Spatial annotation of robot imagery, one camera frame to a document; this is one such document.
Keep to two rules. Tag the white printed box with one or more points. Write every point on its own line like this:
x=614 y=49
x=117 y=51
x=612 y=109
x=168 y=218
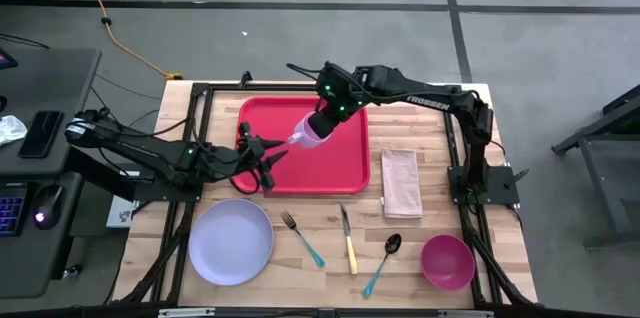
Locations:
x=120 y=213

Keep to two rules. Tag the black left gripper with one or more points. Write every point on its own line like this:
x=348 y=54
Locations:
x=240 y=158

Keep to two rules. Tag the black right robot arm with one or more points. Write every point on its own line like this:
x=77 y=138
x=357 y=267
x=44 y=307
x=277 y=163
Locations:
x=430 y=100

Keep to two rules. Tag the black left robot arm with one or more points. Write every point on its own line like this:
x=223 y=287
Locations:
x=125 y=143

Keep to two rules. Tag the black side cart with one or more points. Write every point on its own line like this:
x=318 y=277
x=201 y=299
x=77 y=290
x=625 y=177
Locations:
x=600 y=158

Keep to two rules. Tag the pale pink plastic mug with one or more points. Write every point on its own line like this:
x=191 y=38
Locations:
x=302 y=137

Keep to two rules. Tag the grey side desk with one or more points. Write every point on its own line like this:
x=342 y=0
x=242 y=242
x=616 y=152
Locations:
x=45 y=83

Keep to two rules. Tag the black smartphone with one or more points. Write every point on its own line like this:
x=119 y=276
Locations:
x=41 y=134

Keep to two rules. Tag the crumpled white tissue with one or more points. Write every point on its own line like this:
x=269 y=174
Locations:
x=10 y=129

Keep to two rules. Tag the black aluminium rig frame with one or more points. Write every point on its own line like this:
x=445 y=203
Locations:
x=202 y=89

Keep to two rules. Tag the desk caster wheel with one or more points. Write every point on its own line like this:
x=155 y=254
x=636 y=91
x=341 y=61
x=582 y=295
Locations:
x=73 y=272

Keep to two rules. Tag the backlit black keyboard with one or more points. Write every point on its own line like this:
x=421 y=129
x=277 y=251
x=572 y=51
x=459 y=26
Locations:
x=11 y=210

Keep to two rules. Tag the dark tablet screen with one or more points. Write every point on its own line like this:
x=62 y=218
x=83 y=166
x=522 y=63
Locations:
x=6 y=60

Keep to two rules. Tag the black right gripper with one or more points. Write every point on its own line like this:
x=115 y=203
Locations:
x=342 y=93

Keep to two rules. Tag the red plastic tray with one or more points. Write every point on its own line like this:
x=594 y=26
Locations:
x=330 y=168

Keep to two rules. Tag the lavender plastic plate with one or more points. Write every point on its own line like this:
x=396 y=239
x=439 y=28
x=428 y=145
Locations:
x=231 y=242

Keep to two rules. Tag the magenta plastic bowl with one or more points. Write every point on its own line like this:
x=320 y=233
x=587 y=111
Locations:
x=447 y=263

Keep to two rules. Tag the beige cloth napkin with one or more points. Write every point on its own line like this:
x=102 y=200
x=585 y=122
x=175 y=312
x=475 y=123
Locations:
x=401 y=183

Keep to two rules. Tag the black computer mouse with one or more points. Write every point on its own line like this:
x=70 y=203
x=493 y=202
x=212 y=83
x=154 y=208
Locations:
x=48 y=207

